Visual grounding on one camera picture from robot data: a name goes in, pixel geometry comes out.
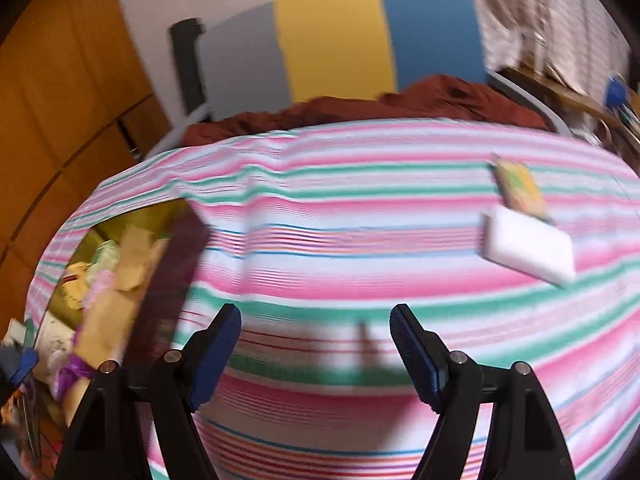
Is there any patterned beige curtain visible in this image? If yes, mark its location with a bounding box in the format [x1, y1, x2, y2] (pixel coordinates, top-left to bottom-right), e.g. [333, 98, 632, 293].
[305, 0, 631, 96]

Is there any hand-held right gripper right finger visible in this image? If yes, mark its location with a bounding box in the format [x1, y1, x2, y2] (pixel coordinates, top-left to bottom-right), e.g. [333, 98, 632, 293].
[390, 303, 576, 480]

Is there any black upright roll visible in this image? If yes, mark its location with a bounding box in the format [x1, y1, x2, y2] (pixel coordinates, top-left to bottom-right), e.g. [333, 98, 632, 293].
[169, 18, 208, 116]

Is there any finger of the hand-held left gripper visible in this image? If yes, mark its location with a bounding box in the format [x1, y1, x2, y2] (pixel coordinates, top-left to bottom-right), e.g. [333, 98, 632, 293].
[11, 348, 41, 387]

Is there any striped tablecloth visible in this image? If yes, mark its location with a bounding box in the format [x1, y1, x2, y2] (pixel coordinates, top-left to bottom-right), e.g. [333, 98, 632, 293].
[25, 117, 640, 480]

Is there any white sponge block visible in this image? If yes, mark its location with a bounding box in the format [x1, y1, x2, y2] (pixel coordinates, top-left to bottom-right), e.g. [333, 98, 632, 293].
[479, 205, 576, 290]

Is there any red-brown cloth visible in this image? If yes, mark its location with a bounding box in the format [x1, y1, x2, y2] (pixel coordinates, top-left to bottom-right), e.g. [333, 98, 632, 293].
[182, 74, 548, 147]

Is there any wooden wardrobe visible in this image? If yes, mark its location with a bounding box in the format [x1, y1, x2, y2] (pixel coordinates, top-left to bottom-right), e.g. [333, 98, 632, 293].
[0, 0, 173, 281]

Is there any gold tin box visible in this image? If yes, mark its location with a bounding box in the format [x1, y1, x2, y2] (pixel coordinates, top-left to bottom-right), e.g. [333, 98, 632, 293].
[35, 199, 211, 411]

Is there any grey yellow blue chair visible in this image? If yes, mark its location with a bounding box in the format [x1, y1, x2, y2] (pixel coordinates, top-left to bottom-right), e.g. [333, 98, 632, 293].
[142, 0, 571, 161]

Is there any blue round object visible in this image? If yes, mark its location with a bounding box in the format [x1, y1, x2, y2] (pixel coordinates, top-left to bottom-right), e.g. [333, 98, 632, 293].
[605, 74, 628, 108]

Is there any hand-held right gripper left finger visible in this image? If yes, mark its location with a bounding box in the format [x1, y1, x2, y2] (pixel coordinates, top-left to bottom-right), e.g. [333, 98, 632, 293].
[54, 303, 243, 480]

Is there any wooden desk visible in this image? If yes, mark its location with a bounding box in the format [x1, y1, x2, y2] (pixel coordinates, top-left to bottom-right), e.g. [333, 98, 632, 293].
[500, 62, 640, 156]

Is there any green yellow flat packet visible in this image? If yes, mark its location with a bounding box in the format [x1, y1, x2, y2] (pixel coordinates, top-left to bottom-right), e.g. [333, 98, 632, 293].
[492, 156, 553, 223]

